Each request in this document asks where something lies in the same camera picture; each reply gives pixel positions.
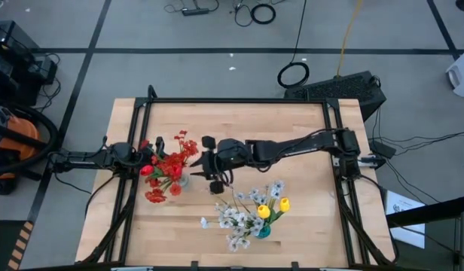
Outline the orange vacuum cleaner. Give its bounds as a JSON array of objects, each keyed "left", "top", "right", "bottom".
[
  {"left": 0, "top": 105, "right": 41, "bottom": 196},
  {"left": 0, "top": 100, "right": 60, "bottom": 178}
]

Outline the black perforated computer case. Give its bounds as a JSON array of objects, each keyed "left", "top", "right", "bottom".
[{"left": 283, "top": 70, "right": 387, "bottom": 122}]

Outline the white plastic container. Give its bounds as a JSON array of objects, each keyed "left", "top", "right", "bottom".
[{"left": 444, "top": 55, "right": 464, "bottom": 99}]

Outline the black equipment stack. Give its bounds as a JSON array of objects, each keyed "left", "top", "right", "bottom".
[{"left": 0, "top": 20, "right": 60, "bottom": 106}]

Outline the black aluminium table frame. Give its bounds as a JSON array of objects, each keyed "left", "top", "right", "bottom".
[{"left": 81, "top": 84, "right": 397, "bottom": 271}]

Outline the black floor cable bundle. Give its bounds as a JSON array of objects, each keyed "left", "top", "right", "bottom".
[{"left": 367, "top": 127, "right": 464, "bottom": 157}]

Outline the yellow artificial tulip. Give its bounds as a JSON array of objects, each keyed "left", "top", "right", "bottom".
[
  {"left": 256, "top": 204, "right": 273, "bottom": 229},
  {"left": 271, "top": 197, "right": 292, "bottom": 225}
]

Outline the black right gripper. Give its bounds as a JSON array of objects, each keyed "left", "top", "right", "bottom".
[{"left": 189, "top": 135, "right": 252, "bottom": 195}]

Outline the blue diamond-pattern glass vase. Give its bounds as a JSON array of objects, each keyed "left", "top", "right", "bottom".
[{"left": 254, "top": 224, "right": 273, "bottom": 240}]

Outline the black coiled floor cable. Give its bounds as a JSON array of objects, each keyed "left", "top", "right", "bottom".
[{"left": 276, "top": 0, "right": 310, "bottom": 90}]

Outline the yellow floor cable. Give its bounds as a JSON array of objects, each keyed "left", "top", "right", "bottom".
[{"left": 335, "top": 0, "right": 365, "bottom": 78}]

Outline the red artificial flower bunch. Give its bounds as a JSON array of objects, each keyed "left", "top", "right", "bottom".
[{"left": 139, "top": 129, "right": 200, "bottom": 178}]

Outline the white paper sheet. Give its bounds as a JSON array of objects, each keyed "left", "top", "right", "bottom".
[{"left": 384, "top": 190, "right": 427, "bottom": 249}]

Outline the black power strip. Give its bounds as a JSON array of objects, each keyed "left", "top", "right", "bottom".
[{"left": 181, "top": 7, "right": 210, "bottom": 17}]

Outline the black barrier beam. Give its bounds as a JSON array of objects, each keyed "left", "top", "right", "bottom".
[{"left": 386, "top": 193, "right": 464, "bottom": 229}]

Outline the black cable ring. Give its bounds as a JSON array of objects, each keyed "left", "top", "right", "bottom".
[{"left": 249, "top": 3, "right": 276, "bottom": 26}]

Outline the black power adapter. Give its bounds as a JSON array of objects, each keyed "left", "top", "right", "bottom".
[{"left": 369, "top": 139, "right": 398, "bottom": 160}]

